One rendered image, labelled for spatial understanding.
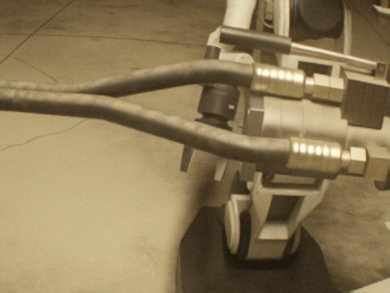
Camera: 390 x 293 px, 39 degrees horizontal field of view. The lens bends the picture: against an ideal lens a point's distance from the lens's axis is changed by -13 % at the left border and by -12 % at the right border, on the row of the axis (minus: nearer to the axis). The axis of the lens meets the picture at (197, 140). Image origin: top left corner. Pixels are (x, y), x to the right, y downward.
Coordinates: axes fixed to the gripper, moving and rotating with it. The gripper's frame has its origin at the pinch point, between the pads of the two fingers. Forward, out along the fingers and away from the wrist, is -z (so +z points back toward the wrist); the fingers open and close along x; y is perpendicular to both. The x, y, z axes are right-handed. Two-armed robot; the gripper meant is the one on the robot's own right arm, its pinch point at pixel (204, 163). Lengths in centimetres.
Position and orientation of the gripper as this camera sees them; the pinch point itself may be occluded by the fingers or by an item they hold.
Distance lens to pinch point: 141.3
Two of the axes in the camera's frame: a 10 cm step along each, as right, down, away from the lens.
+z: 2.3, -9.7, 0.6
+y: 6.4, 1.1, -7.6
